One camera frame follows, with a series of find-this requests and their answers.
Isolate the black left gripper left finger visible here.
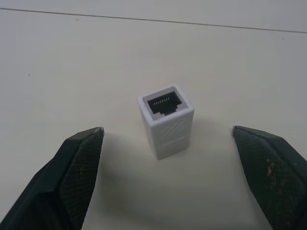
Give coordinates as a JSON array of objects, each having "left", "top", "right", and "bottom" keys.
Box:
[{"left": 0, "top": 126, "right": 106, "bottom": 230}]

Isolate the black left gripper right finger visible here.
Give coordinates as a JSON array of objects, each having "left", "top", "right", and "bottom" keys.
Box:
[{"left": 231, "top": 125, "right": 307, "bottom": 230}]

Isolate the white ethernet coupler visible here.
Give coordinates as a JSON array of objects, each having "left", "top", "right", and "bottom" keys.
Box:
[{"left": 138, "top": 84, "right": 194, "bottom": 161}]

